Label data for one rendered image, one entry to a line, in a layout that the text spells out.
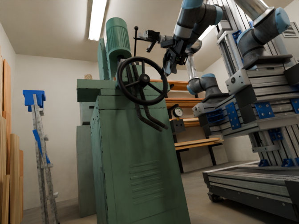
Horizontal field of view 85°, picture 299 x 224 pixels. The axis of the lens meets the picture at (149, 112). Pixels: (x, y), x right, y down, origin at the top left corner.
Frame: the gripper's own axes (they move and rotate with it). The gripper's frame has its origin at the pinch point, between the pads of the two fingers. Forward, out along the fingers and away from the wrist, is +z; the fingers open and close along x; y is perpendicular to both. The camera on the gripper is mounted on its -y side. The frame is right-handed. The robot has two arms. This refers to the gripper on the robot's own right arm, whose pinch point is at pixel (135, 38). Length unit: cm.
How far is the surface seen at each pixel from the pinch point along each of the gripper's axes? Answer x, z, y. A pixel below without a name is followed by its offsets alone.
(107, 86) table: 36, 28, -33
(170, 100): -161, -144, -93
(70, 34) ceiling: -210, 49, 13
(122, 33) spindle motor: -0.5, 11.1, 2.0
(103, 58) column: -18.2, 21.5, -18.1
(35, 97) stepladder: -31, 77, -56
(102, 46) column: -25.4, 22.1, -8.5
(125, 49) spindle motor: 8.7, 10.6, -9.6
